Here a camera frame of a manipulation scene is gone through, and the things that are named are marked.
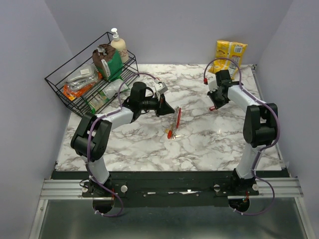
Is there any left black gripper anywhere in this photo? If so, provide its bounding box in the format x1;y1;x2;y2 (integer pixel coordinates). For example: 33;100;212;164
139;91;174;117

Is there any metal red key organizer plate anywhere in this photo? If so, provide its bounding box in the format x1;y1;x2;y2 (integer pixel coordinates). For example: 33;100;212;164
170;106;181;130

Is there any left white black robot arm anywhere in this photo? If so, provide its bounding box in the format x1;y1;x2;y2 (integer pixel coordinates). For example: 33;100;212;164
70;81;175;197

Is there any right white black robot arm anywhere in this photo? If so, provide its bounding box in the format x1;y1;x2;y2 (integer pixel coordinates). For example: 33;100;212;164
207;70;278;195

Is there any small red key tag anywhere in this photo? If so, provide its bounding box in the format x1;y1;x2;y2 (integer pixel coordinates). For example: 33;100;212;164
167;130;173;139

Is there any silver key left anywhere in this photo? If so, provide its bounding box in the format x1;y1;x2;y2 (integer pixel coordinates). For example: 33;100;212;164
172;134;181;139

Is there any yellow chips bag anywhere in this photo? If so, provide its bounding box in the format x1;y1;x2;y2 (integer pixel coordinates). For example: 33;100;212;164
209;40;248;80

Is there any green white snack packet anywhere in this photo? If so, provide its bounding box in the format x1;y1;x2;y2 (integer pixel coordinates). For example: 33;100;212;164
80;78;130;114

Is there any brown green bag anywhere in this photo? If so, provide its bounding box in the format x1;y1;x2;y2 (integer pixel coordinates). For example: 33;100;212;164
92;44;123;82

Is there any cream pump lotion bottle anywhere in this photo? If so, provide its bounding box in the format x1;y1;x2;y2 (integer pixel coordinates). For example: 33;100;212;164
111;28;129;63

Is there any clear plastic packet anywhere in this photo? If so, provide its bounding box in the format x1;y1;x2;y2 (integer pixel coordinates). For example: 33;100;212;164
66;65;99;90

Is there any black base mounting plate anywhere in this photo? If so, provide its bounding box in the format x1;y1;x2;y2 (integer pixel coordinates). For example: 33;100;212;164
41;170;299;215

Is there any orange snack packet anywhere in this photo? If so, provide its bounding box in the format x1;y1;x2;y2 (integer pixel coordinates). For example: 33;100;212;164
63;84;94;101

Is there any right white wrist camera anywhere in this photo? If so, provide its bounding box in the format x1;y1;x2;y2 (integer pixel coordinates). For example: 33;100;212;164
207;75;218;92

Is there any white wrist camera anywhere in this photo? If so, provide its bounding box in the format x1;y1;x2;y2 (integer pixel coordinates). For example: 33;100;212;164
207;75;218;92
155;81;167;95

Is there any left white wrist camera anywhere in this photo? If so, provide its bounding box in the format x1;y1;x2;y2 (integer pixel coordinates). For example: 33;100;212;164
155;81;167;95

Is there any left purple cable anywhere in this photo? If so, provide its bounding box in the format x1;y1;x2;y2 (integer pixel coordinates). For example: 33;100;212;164
84;72;161;218

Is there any black wire rack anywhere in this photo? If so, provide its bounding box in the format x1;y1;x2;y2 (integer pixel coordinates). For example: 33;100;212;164
45;32;139;117

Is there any aluminium rail frame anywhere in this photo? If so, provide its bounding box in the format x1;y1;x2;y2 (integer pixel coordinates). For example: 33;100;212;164
30;169;315;239

